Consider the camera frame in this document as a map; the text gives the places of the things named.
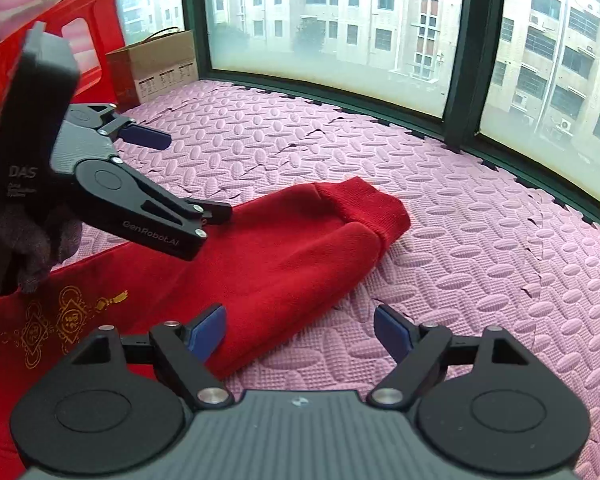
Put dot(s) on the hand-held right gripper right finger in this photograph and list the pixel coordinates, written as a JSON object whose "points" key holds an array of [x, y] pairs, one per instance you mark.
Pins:
{"points": [[392, 334]]}

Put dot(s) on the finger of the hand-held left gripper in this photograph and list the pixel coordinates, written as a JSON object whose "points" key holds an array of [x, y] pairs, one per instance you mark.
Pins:
{"points": [[170, 225], [147, 136]]}

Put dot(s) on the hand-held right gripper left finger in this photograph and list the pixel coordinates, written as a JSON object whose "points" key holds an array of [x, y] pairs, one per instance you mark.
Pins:
{"points": [[207, 334]]}

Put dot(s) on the red sweater with gold print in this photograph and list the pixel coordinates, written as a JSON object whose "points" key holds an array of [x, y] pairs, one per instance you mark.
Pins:
{"points": [[280, 245]]}

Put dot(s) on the person's left hand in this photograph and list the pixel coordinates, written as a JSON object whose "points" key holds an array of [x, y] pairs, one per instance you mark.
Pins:
{"points": [[50, 237]]}

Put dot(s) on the brown cardboard box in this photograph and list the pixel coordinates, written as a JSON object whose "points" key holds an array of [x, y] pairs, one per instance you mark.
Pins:
{"points": [[165, 60]]}

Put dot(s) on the red plastic chair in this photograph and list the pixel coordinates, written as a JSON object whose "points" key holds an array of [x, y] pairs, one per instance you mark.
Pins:
{"points": [[97, 0]]}

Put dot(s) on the pink foam floor mat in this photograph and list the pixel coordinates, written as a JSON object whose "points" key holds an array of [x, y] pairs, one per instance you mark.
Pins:
{"points": [[430, 190]]}

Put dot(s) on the green framed window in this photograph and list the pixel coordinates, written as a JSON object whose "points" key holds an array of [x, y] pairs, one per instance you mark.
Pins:
{"points": [[462, 85]]}

